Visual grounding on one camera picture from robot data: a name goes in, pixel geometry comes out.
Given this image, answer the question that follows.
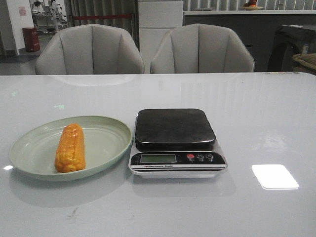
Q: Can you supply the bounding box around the fruit bowl on counter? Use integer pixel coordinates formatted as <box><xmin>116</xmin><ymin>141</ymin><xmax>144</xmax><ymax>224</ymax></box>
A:
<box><xmin>242</xmin><ymin>0</ymin><xmax>263</xmax><ymax>10</ymax></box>

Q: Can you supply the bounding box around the dark appliance box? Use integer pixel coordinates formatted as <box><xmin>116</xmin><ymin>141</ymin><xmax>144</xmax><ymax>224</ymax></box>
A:
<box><xmin>267</xmin><ymin>25</ymin><xmax>316</xmax><ymax>72</ymax></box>

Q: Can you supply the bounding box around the grey upholstered chair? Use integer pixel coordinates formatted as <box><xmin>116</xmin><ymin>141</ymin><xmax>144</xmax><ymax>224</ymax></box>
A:
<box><xmin>150</xmin><ymin>24</ymin><xmax>255</xmax><ymax>74</ymax></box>
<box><xmin>35</xmin><ymin>24</ymin><xmax>144</xmax><ymax>75</ymax></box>

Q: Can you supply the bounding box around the light green plate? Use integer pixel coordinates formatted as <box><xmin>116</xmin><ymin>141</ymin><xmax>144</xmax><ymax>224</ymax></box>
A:
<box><xmin>9</xmin><ymin>116</ymin><xmax>133</xmax><ymax>182</ymax></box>

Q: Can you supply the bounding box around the digital kitchen scale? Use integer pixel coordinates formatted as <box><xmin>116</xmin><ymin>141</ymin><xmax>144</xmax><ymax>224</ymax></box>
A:
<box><xmin>128</xmin><ymin>108</ymin><xmax>228</xmax><ymax>178</ymax></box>

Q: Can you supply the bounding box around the beige cushion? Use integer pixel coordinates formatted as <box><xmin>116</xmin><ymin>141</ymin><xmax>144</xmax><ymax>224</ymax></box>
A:
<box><xmin>292</xmin><ymin>53</ymin><xmax>316</xmax><ymax>75</ymax></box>

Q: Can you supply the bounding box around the right grey upholstered chair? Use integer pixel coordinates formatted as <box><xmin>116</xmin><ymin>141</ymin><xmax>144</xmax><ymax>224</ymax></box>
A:
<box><xmin>150</xmin><ymin>24</ymin><xmax>255</xmax><ymax>74</ymax></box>

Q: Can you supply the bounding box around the red bin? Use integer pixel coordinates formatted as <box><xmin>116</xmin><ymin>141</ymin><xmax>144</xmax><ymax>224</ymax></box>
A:
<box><xmin>22</xmin><ymin>27</ymin><xmax>40</xmax><ymax>52</ymax></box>

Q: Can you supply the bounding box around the white cabinet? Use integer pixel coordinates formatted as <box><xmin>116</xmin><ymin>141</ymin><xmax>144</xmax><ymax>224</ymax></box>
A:
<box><xmin>137</xmin><ymin>0</ymin><xmax>183</xmax><ymax>74</ymax></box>

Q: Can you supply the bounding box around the left grey upholstered chair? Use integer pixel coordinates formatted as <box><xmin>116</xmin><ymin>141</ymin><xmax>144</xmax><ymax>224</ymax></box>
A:
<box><xmin>35</xmin><ymin>24</ymin><xmax>144</xmax><ymax>75</ymax></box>

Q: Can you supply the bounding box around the orange corn cob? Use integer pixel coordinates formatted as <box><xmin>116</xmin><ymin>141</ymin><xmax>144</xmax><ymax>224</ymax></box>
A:
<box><xmin>54</xmin><ymin>123</ymin><xmax>86</xmax><ymax>173</ymax></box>

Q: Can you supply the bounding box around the dark grey counter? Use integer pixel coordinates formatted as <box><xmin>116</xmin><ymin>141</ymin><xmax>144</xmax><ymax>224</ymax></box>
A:
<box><xmin>184</xmin><ymin>10</ymin><xmax>316</xmax><ymax>72</ymax></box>

